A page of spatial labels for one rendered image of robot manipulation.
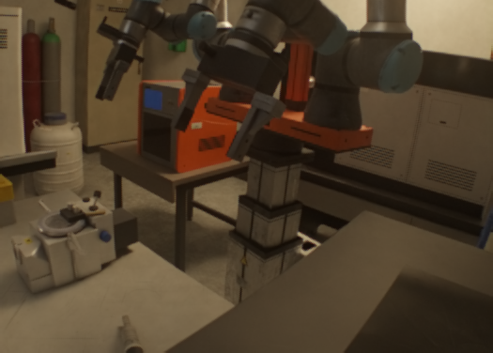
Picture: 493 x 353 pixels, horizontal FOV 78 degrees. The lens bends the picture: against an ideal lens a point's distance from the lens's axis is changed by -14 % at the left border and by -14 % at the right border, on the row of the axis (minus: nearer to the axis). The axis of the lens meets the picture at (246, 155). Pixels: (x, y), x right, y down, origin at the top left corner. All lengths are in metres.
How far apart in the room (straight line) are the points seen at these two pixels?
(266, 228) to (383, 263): 0.83
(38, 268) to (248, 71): 0.47
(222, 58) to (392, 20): 0.37
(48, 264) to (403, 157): 1.53
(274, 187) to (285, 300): 0.84
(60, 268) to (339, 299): 0.55
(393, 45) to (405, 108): 1.00
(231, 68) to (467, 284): 0.43
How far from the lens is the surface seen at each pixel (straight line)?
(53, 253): 0.65
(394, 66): 0.73
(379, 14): 0.77
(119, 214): 0.75
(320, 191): 1.89
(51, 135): 3.12
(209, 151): 1.89
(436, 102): 1.70
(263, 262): 1.06
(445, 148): 1.72
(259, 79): 0.50
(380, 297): 0.19
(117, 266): 0.72
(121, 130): 4.75
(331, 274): 0.19
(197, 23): 0.94
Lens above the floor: 1.30
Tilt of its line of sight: 16 degrees down
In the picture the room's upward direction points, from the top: 5 degrees clockwise
